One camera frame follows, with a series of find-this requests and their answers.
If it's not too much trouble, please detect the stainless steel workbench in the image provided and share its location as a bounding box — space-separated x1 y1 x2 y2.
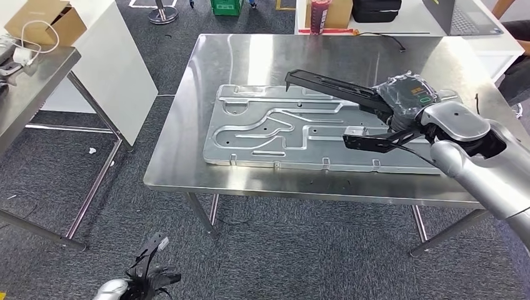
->
142 34 530 258

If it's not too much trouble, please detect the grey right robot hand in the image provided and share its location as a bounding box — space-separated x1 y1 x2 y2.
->
370 71 441 133

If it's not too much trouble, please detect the red cylindrical can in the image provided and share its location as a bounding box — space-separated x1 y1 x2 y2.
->
309 0 332 35

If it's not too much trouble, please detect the long black plastic part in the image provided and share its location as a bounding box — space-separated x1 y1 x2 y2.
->
284 69 394 122

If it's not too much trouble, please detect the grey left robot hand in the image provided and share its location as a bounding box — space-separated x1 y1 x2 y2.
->
124 266 182 300

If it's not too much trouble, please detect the red flat strip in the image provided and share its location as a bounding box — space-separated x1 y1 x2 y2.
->
297 27 359 36

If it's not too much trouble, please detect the stamped grey metal panel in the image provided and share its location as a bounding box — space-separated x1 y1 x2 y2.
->
202 84 461 176

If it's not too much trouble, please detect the black bag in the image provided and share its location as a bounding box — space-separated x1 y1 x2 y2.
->
352 0 403 24

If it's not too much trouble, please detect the white charger with cable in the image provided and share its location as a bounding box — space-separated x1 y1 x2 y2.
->
11 19 61 67

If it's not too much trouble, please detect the stainless steel table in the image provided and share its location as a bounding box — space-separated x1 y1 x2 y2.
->
0 45 136 253

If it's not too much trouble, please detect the green plastic crate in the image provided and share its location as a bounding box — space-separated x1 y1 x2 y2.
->
210 0 245 16

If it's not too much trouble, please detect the black cable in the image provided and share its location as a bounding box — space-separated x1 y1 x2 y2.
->
357 31 407 53

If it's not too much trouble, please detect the person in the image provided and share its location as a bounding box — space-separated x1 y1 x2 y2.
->
491 0 530 119

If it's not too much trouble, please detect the grey laptop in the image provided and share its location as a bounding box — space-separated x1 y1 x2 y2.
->
422 0 505 37

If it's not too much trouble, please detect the chrome stanchion base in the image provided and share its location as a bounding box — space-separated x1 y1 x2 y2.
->
147 0 179 25

